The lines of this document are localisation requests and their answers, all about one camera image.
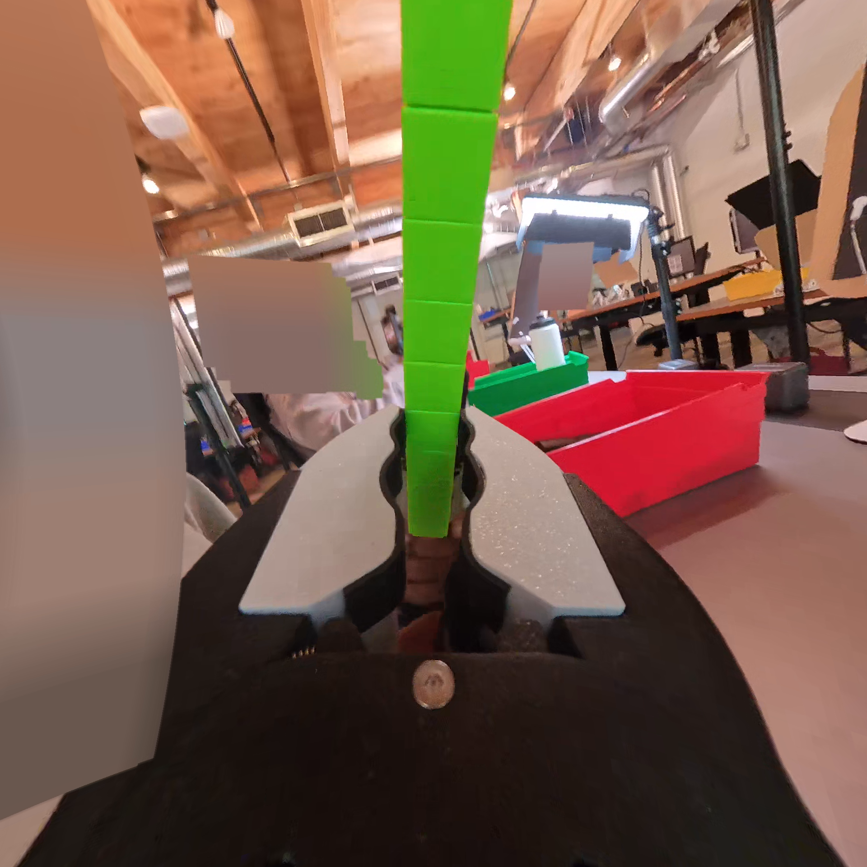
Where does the silver ventilation duct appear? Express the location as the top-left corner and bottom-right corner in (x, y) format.
(599, 41), (680, 224)

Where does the black vertical pole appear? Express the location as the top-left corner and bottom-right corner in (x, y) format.
(750, 0), (811, 368)

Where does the brown cardboard sheet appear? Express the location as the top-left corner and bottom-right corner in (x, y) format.
(755, 66), (867, 284)

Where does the green plastic bin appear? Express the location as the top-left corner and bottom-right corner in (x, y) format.
(466, 350), (591, 418)

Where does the red plastic bin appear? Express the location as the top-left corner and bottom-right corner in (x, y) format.
(496, 370), (770, 520)

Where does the studio light panel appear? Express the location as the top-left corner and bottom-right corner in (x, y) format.
(517, 191), (652, 264)

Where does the wooden table with black legs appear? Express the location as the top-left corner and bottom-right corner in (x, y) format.
(568, 261), (867, 370)

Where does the grey base weight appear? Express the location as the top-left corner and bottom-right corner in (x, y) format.
(734, 362), (811, 413)

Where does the black light stand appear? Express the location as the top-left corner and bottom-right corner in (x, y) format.
(645, 209), (686, 372)

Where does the lime green segmented stick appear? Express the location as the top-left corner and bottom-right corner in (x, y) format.
(400, 0), (514, 540)

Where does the white bottle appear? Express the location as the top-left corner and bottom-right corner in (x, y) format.
(530, 318), (567, 371)

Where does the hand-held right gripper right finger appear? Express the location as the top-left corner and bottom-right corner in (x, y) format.
(459, 405), (627, 623)

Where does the white ceiling air vent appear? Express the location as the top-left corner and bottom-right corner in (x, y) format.
(284, 202), (355, 249)

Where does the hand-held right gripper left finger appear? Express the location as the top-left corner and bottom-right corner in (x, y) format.
(238, 405), (409, 635)

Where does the round white ceiling lamp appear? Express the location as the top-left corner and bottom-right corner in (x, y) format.
(140, 104), (188, 140)

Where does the yellow plastic bin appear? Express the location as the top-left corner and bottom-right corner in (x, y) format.
(722, 269), (808, 303)

